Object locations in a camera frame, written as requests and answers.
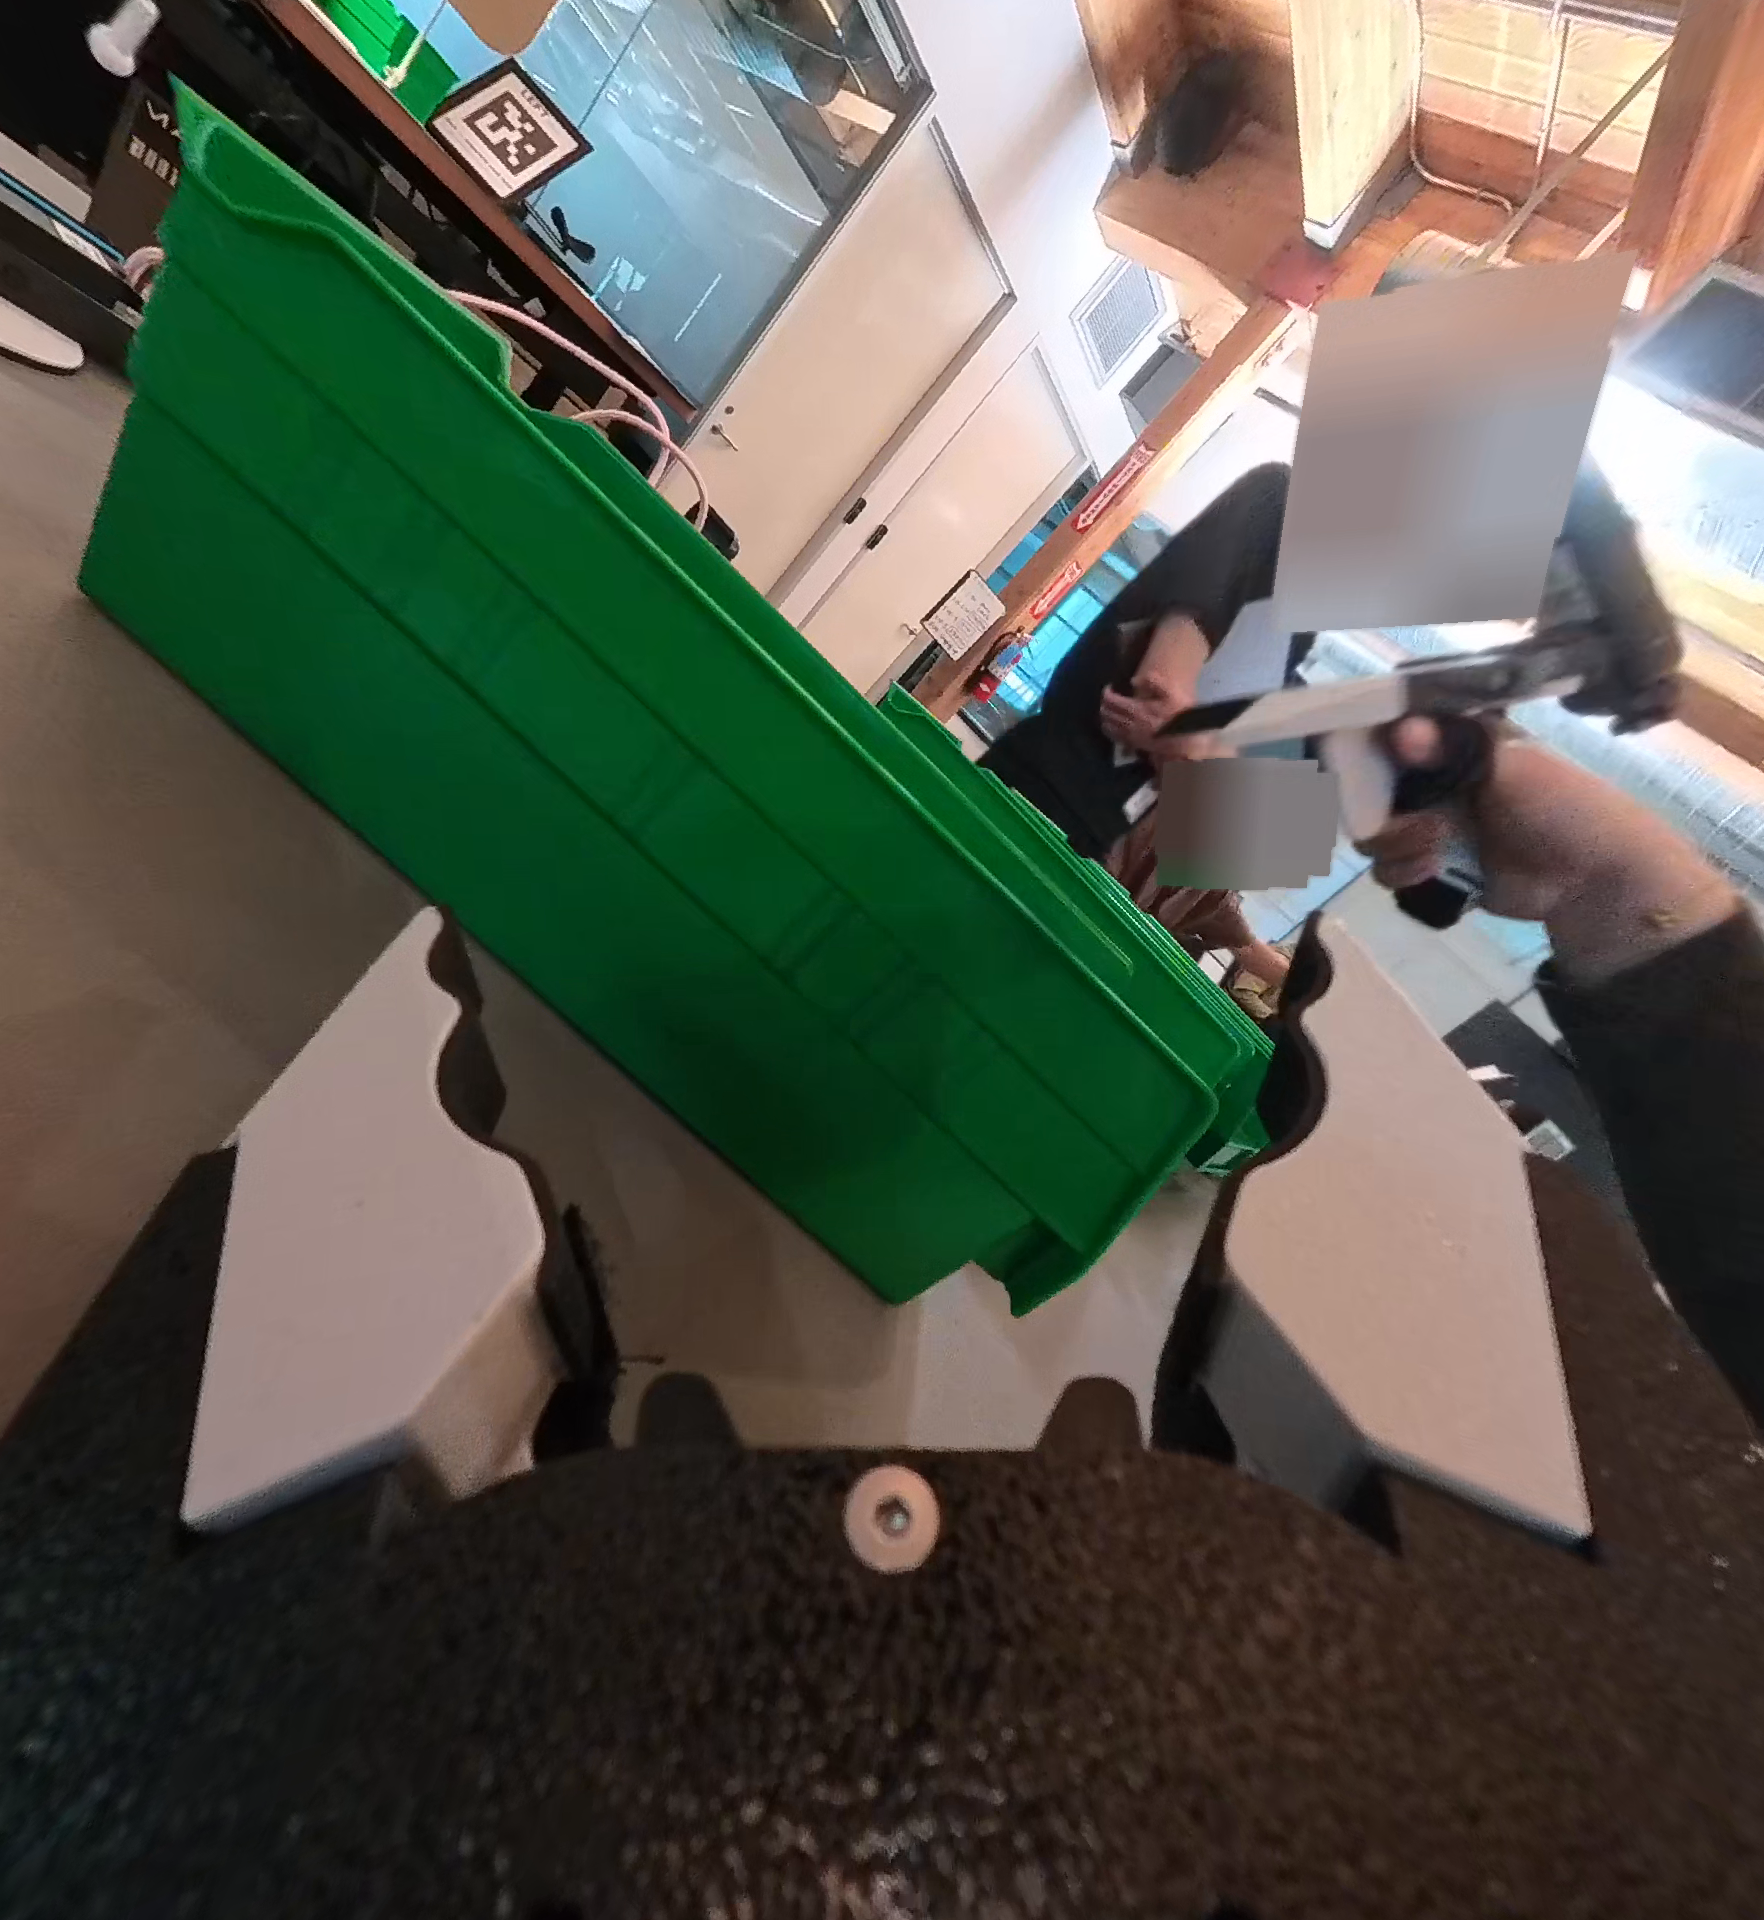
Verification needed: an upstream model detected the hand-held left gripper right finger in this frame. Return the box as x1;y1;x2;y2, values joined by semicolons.
1152;913;1597;1551

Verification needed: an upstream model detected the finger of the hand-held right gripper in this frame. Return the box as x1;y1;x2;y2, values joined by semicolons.
1322;724;1414;847
1152;657;1431;761

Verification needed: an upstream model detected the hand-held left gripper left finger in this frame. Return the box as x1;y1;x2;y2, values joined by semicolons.
178;907;625;1535

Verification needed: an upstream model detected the green plastic bin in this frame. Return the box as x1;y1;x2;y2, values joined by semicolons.
878;682;1277;1184
76;78;1222;1319

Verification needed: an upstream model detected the long red sign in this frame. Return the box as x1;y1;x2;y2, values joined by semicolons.
1066;438;1164;537

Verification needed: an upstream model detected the small whiteboard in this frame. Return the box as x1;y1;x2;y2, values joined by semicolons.
917;569;1009;660

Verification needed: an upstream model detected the white door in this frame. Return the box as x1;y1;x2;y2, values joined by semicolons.
700;118;1023;597
795;342;1097;695

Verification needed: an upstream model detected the framed fiducial tag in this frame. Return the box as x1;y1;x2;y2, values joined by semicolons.
426;60;595;208

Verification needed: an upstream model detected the long wooden-edged desk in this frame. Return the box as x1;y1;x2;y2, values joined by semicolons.
255;0;700;424

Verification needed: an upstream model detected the black cardboard box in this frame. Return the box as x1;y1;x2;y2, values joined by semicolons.
84;73;197;259

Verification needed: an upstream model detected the black battery blue trim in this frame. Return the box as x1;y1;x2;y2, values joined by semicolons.
0;108;129;284

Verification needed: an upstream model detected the dark duct grille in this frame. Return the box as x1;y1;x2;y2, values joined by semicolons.
1621;266;1764;486

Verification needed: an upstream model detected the wooden post with red signs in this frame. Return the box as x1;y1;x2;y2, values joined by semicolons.
909;293;1322;727

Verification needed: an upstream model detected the white wall vent grille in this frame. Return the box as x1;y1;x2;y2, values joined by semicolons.
1066;253;1175;380

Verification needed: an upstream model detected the pink cable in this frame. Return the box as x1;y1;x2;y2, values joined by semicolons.
121;245;713;530

